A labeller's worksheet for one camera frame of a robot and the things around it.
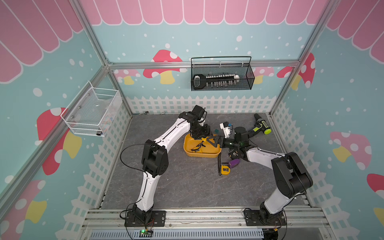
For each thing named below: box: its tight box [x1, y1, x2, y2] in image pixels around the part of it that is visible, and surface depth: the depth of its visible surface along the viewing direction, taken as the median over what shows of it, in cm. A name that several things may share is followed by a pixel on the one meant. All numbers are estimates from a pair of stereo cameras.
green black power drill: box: [245, 113, 272, 141], surface depth 108 cm
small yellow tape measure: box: [221, 165, 231, 176], surface depth 91 cm
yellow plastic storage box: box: [183, 133, 222, 158], surface depth 98 cm
